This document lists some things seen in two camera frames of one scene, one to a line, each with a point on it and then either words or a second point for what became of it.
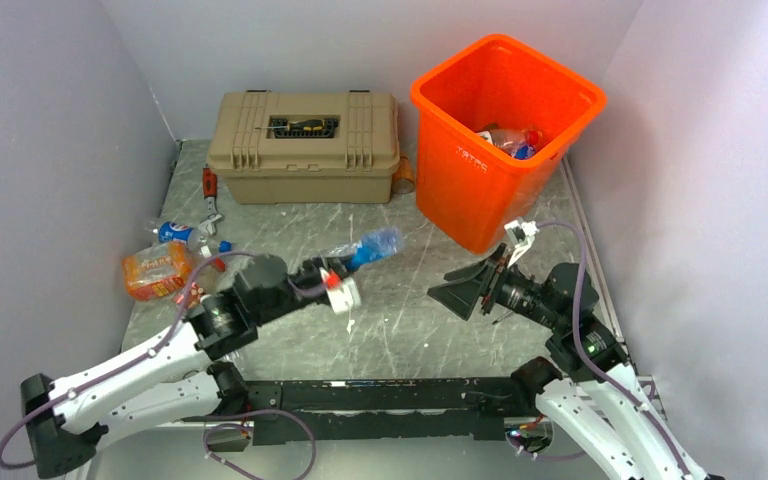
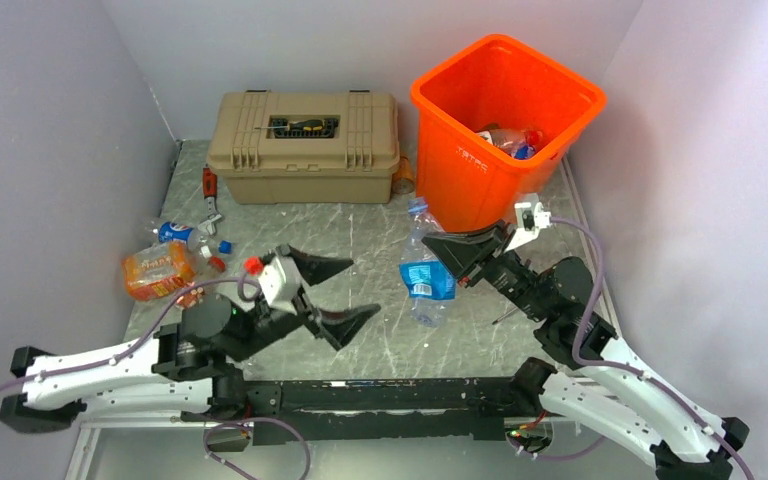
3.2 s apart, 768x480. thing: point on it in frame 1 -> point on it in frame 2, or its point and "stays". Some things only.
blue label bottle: [370, 246] -> [429, 283]
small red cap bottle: [198, 281] stays
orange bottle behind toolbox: [403, 179] stays
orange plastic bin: [493, 124] stays
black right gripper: [462, 286] -> [472, 253]
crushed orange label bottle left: [160, 270] stays
